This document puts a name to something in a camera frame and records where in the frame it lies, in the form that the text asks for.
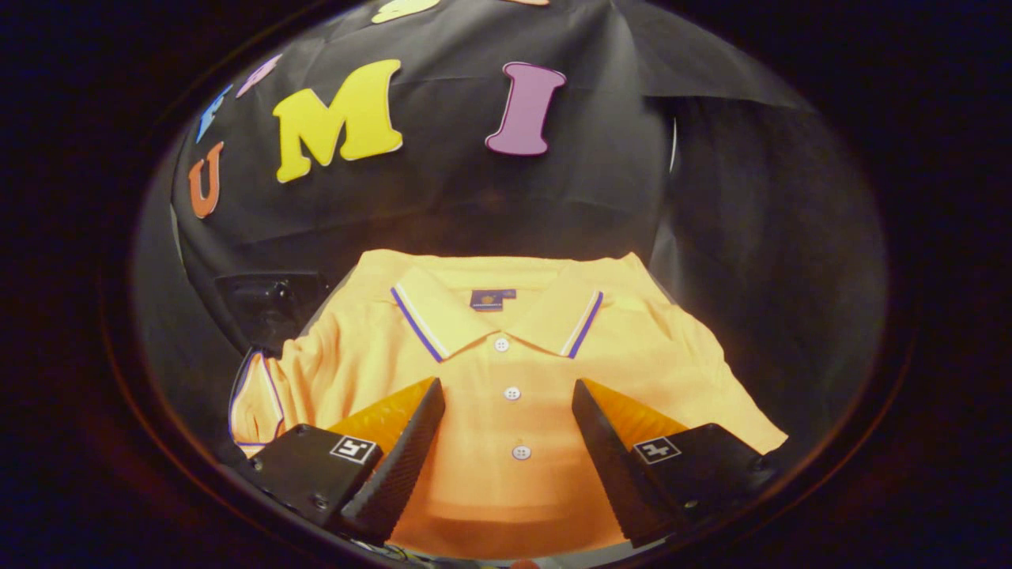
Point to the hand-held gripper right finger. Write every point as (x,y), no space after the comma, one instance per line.
(613,466)

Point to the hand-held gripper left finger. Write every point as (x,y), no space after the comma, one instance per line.
(403,458)

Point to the orange polo shirt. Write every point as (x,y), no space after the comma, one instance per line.
(506,348)

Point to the dark washing machine lid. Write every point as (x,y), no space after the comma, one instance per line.
(269,308)

